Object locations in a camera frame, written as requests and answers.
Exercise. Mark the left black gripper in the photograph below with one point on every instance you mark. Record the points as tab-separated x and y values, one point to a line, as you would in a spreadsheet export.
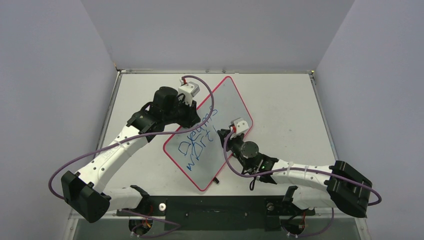
192	117

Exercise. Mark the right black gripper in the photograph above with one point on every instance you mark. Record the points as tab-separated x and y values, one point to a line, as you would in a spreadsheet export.
228	136

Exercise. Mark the pink-framed whiteboard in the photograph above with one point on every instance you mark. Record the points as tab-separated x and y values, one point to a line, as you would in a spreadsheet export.
199	153

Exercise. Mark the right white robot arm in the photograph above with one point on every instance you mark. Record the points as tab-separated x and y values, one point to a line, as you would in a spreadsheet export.
338	185

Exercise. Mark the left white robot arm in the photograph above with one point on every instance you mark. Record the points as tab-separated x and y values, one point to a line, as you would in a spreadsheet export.
85	190

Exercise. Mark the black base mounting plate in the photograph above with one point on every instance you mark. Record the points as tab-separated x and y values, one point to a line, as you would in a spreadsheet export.
222	213

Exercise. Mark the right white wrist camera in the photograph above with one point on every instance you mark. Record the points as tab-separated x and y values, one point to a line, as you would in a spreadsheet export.
238	126

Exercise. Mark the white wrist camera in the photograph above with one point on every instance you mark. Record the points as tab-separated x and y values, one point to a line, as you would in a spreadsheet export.
187	91
238	126

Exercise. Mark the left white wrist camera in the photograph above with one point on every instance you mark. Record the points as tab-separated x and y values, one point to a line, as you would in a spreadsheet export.
187	91

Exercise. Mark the aluminium front rail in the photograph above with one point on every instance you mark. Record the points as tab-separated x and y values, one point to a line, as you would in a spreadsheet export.
93	205

